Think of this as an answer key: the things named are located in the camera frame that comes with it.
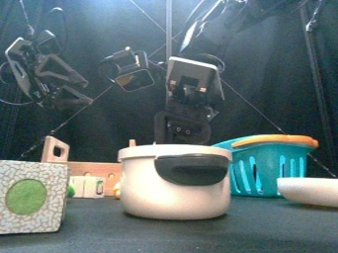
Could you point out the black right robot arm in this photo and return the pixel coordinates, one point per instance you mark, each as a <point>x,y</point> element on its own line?
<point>238,16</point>

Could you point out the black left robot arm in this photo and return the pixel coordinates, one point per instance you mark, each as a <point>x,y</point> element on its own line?
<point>52,19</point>

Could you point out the wooden toy rack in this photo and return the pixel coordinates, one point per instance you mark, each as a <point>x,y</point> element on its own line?
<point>89,168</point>

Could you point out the small yellow toy piece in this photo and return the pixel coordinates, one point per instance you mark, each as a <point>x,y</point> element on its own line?
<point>117,190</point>

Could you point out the small white toy carton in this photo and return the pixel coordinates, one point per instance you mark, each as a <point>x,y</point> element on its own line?
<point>90,186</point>

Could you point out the small green toy piece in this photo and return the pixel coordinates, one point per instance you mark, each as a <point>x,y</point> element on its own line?
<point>70,191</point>

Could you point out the crackle-pattern cube with green circle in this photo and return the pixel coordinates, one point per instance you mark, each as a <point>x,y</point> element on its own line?
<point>31,197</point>

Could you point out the white bowl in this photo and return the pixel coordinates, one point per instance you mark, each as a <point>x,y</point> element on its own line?
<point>310,191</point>

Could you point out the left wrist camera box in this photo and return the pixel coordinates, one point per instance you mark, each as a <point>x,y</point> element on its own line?
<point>46,42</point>

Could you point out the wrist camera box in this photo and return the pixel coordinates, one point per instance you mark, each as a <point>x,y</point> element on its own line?
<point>130,72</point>
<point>46,42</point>

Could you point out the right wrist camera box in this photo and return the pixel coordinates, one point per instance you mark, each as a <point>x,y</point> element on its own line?
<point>130,72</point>

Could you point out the grey vertical frame pole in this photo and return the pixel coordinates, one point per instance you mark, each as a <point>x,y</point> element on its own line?
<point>169,26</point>

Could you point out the dark slanted frame pole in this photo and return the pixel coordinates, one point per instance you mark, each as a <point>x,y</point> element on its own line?
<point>314,82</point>

